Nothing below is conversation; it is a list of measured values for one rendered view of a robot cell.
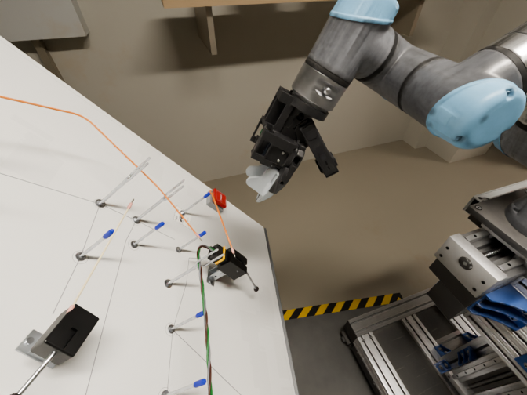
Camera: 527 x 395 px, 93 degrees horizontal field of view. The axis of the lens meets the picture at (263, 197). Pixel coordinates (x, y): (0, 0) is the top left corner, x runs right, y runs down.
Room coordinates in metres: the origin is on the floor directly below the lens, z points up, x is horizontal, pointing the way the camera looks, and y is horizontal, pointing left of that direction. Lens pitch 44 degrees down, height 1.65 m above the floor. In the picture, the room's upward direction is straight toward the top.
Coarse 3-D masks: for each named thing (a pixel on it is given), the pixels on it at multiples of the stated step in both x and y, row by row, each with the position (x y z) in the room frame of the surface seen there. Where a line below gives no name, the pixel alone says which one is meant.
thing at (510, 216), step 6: (522, 198) 0.45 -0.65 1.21; (510, 204) 0.46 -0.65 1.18; (516, 204) 0.44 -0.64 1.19; (522, 204) 0.43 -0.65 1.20; (510, 210) 0.43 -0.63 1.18; (516, 210) 0.43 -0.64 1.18; (522, 210) 0.41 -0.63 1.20; (510, 216) 0.42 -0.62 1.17; (516, 216) 0.41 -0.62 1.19; (522, 216) 0.40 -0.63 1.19; (510, 222) 0.41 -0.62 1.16; (516, 222) 0.40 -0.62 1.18; (522, 222) 0.39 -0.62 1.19; (516, 228) 0.39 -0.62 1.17; (522, 228) 0.38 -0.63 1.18
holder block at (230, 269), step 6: (228, 252) 0.31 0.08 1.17; (234, 252) 0.32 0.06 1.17; (228, 258) 0.30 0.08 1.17; (234, 258) 0.30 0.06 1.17; (240, 258) 0.31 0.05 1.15; (222, 264) 0.29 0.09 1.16; (228, 264) 0.29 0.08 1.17; (234, 264) 0.29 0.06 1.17; (240, 264) 0.29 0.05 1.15; (246, 264) 0.31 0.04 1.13; (222, 270) 0.28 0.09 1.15; (228, 270) 0.28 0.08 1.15; (234, 270) 0.28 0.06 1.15; (240, 270) 0.28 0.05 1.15; (246, 270) 0.29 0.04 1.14; (228, 276) 0.28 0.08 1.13; (234, 276) 0.28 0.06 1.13; (240, 276) 0.28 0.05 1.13
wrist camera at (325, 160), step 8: (312, 120) 0.37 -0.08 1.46; (304, 128) 0.36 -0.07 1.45; (312, 128) 0.36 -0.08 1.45; (304, 136) 0.36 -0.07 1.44; (312, 136) 0.36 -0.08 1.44; (320, 136) 0.36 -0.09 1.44; (312, 144) 0.36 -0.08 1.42; (320, 144) 0.36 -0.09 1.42; (312, 152) 0.35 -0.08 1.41; (320, 152) 0.35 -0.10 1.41; (328, 152) 0.35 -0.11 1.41; (320, 160) 0.35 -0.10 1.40; (328, 160) 0.35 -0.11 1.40; (320, 168) 0.36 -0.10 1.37; (328, 168) 0.35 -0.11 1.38; (336, 168) 0.35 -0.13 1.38; (328, 176) 0.35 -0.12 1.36
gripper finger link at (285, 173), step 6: (294, 162) 0.35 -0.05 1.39; (288, 168) 0.34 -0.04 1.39; (294, 168) 0.33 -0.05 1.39; (282, 174) 0.33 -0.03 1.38; (288, 174) 0.33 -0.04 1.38; (276, 180) 0.34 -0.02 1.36; (282, 180) 0.33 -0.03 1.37; (288, 180) 0.33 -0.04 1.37; (276, 186) 0.34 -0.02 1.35; (282, 186) 0.33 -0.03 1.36; (276, 192) 0.33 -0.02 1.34
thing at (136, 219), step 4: (184, 180) 0.35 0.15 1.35; (172, 188) 0.35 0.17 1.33; (180, 188) 0.33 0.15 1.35; (168, 192) 0.35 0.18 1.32; (176, 192) 0.33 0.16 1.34; (164, 196) 0.34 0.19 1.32; (160, 200) 0.34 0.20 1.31; (164, 200) 0.33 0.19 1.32; (156, 204) 0.33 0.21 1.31; (148, 208) 0.33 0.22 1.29; (152, 208) 0.33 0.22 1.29; (144, 212) 0.33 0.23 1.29; (136, 216) 0.33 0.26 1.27; (140, 216) 0.33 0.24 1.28; (136, 220) 0.32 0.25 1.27
